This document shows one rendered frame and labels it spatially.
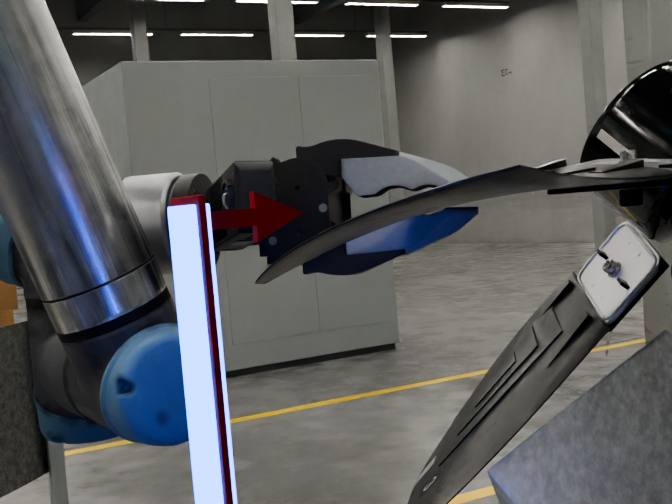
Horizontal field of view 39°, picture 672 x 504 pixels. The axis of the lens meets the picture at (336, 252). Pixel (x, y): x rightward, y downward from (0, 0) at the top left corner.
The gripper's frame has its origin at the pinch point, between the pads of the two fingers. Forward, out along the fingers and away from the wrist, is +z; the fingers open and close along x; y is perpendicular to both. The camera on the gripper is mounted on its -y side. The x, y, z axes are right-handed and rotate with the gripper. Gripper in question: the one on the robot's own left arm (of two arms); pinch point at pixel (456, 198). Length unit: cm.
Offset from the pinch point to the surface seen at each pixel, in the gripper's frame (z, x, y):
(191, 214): -9.0, 2.2, -24.8
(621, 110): 11.5, -6.2, 8.1
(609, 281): 10.0, 6.1, 12.9
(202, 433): -9.7, 11.9, -23.3
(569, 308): 6.9, 8.1, 14.2
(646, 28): 74, -163, 598
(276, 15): -305, -340, 1019
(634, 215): 12.0, 1.4, 9.7
